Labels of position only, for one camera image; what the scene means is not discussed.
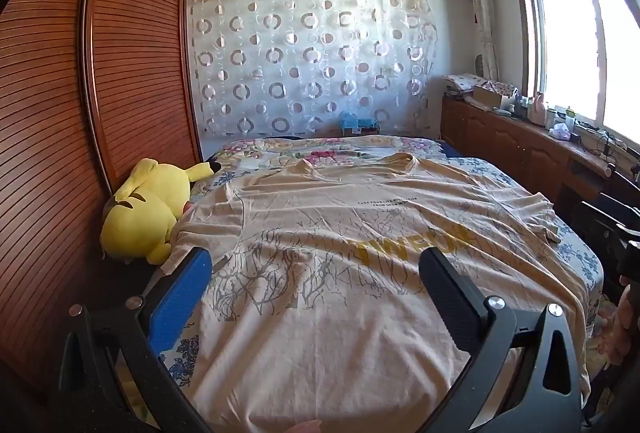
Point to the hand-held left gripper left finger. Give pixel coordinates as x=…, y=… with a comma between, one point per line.
x=180, y=298

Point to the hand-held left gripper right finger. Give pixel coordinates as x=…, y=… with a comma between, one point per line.
x=447, y=298

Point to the beige printed t-shirt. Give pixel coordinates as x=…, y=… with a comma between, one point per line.
x=350, y=343

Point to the yellow plush toy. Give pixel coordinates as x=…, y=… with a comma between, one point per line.
x=145, y=213

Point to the blue floral bedspread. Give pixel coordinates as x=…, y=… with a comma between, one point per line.
x=575, y=258

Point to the wooden low cabinet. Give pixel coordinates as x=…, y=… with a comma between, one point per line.
x=500, y=138

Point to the pink floral cloth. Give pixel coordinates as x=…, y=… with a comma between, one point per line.
x=617, y=333

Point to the black chair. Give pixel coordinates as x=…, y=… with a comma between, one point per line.
x=607, y=218

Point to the pink floral quilt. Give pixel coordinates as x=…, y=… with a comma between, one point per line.
x=325, y=150

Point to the blue tissue box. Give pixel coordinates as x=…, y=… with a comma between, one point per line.
x=356, y=123

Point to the cardboard box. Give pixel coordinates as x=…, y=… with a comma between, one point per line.
x=492, y=98

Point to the pink bottle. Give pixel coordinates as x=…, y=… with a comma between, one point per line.
x=537, y=108

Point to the folded floral cloth stack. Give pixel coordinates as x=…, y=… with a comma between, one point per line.
x=462, y=83

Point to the wooden slatted wardrobe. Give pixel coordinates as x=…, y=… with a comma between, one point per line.
x=65, y=113

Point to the sheer circle-patterned curtain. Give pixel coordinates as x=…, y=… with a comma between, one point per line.
x=310, y=63

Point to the wooden framed window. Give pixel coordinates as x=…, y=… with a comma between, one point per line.
x=575, y=43

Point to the white patterned window curtain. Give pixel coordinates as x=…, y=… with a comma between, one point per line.
x=482, y=8

